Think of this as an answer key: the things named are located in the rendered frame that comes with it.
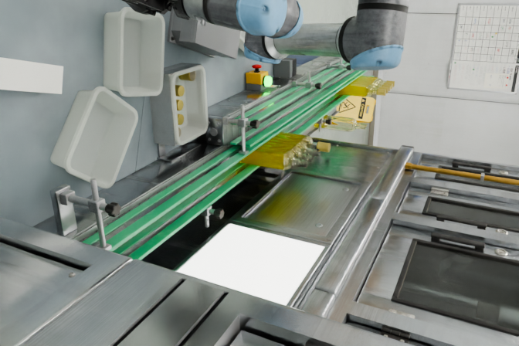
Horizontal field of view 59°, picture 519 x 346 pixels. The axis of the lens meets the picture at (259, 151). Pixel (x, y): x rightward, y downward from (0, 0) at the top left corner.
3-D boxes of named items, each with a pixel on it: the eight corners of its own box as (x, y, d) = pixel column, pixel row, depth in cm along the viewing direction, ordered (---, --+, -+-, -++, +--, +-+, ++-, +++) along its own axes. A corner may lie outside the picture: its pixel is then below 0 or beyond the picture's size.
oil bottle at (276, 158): (235, 162, 166) (290, 171, 157) (235, 147, 164) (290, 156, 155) (242, 157, 171) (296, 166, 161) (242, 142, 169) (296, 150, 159)
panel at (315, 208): (137, 310, 111) (266, 357, 96) (136, 300, 110) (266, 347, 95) (287, 174, 186) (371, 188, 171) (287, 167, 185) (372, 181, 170)
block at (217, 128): (205, 144, 158) (222, 147, 155) (203, 117, 155) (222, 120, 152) (211, 140, 161) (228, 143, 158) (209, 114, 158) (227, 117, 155)
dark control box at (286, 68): (273, 76, 215) (290, 78, 211) (273, 59, 212) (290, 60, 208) (280, 73, 221) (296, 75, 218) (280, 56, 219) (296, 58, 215)
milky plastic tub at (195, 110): (154, 144, 143) (178, 147, 140) (147, 72, 135) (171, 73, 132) (187, 127, 158) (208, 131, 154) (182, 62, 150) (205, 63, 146)
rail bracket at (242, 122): (223, 151, 156) (256, 157, 151) (221, 103, 150) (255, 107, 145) (228, 149, 158) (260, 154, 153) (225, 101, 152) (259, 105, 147)
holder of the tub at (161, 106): (156, 159, 145) (176, 163, 142) (147, 72, 136) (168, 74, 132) (187, 142, 160) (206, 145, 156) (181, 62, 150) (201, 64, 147)
